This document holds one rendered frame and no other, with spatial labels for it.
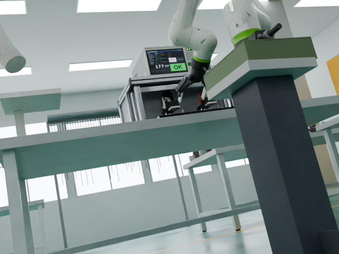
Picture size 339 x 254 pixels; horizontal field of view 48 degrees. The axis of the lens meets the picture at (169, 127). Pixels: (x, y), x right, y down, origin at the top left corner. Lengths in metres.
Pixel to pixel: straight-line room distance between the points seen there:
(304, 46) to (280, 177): 0.53
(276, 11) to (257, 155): 5.45
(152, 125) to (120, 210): 6.74
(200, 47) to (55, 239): 7.00
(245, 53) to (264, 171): 0.44
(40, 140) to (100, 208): 6.76
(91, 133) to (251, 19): 0.86
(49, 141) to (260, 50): 0.98
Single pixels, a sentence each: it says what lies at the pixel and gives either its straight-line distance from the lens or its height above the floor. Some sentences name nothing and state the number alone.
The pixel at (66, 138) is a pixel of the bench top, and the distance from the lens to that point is 1.78.
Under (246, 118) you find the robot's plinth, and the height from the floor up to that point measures 0.58.
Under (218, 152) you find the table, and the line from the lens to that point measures 3.48.
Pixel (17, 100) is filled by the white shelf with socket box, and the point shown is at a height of 1.17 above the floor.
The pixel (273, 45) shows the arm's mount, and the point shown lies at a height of 0.81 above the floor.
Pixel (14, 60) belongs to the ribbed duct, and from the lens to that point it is 3.03.
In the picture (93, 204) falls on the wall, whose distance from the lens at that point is 8.46.
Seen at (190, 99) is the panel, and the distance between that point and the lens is 2.55.
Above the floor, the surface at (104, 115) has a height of 1.89.
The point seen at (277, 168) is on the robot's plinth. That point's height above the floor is 0.36.
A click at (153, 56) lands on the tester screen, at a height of 1.25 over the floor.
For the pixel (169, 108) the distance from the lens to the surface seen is 2.26.
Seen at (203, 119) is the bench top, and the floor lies 0.71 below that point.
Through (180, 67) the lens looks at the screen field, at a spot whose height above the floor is 1.17.
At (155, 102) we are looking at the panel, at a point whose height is 0.99.
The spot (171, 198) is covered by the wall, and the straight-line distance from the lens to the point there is 8.84.
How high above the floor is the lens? 0.30
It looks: 12 degrees up
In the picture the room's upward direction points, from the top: 12 degrees counter-clockwise
